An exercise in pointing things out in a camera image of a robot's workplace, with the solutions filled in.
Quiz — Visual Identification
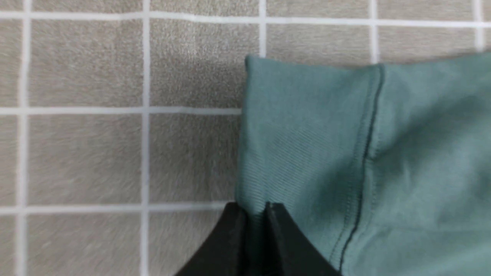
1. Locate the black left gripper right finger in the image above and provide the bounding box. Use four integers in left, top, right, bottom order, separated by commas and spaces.
265, 202, 340, 276

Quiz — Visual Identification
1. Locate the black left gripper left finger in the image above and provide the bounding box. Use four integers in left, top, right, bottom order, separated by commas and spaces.
176, 202, 247, 276

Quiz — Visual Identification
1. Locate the green long-sleeve shirt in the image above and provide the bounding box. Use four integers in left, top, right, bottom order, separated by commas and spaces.
236, 53, 491, 276

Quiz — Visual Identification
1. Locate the grey checked tablecloth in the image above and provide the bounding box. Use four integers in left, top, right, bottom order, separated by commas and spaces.
1, 0, 490, 276

